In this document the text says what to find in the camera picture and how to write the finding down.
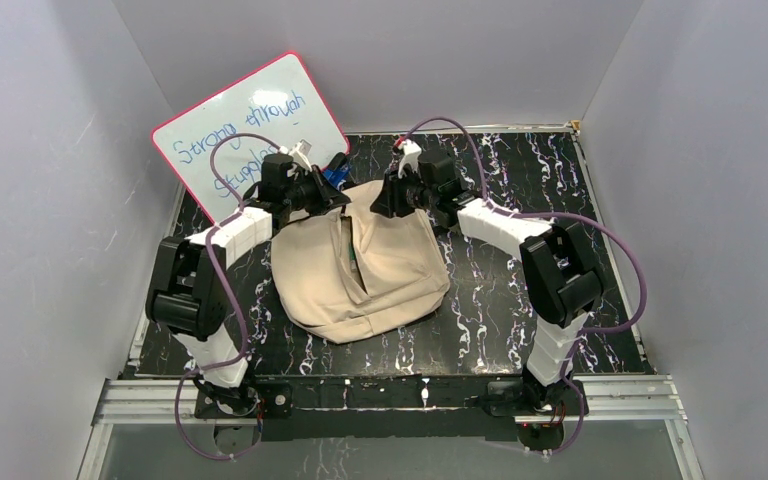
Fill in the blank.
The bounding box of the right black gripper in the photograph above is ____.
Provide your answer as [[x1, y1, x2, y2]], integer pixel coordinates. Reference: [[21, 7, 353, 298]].
[[369, 167, 437, 220]]

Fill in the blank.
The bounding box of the beige backpack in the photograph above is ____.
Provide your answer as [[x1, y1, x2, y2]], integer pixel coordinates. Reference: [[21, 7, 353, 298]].
[[270, 180, 450, 344]]

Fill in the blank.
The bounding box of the green white glue stick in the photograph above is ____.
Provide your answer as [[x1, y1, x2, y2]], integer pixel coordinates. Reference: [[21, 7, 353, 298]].
[[347, 243, 358, 272]]

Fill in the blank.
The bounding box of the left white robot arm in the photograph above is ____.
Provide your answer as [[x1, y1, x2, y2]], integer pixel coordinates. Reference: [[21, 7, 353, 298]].
[[145, 140, 350, 416]]

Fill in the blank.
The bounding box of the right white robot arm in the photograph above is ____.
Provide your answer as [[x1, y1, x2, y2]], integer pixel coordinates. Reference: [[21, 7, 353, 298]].
[[370, 139, 605, 414]]

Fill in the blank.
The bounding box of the pink framed whiteboard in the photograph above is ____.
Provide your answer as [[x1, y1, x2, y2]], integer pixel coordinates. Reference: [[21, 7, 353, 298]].
[[151, 52, 350, 221]]

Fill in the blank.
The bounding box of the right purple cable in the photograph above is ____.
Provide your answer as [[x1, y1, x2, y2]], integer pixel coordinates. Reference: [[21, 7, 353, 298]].
[[393, 117, 650, 458]]

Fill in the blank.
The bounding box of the purple cable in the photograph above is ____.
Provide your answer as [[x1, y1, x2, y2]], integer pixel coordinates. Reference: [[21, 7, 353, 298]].
[[173, 133, 293, 462], [393, 117, 650, 458]]

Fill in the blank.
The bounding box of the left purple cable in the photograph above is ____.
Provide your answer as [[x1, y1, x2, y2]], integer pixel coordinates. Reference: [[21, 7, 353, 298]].
[[173, 133, 293, 462]]

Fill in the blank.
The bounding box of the black base frame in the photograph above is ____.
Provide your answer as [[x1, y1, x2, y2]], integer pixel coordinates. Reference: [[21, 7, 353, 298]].
[[190, 372, 590, 454]]

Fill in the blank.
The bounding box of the aluminium rail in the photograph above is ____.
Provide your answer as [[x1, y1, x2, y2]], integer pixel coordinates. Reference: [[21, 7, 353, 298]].
[[92, 374, 687, 425]]

